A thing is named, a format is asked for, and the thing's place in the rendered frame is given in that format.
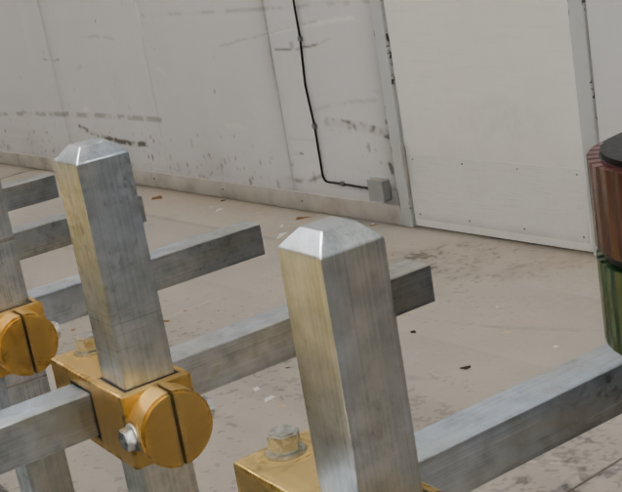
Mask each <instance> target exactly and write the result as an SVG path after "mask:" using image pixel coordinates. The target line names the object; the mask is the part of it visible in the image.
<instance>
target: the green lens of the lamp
mask: <svg viewBox="0 0 622 492"><path fill-rule="evenodd" d="M596 252H597V262H598V271H599V281H600V290H601V308H602V318H603V327H604V336H605V339H606V341H607V343H608V345H609V346H610V347H611V348H612V349H613V350H614V351H616V352H617V353H619V354H621V355H622V268H619V267H617V266H615V265H613V264H612V263H611V262H610V261H609V260H608V259H607V258H606V257H605V255H604V254H603V253H602V252H601V251H599V249H597V251H596Z"/></svg>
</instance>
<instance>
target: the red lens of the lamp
mask: <svg viewBox="0 0 622 492"><path fill-rule="evenodd" d="M606 140H608V139H606ZM606 140H604V141H602V142H600V143H598V144H596V145H594V146H593V147H592V148H591V149H590V150H589V151H588V153H587V155H586V158H587V167H588V177H589V187H590V195H591V205H592V215H593V224H594V234H595V242H596V246H597V248H598V249H599V251H601V252H602V253H603V254H604V255H606V256H608V257H610V258H611V259H613V260H616V261H619V262H622V169H621V168H617V167H613V166H610V165H608V164H606V163H604V162H602V161H601V160H600V158H599V153H600V150H601V145H602V144H603V142H605V141H606Z"/></svg>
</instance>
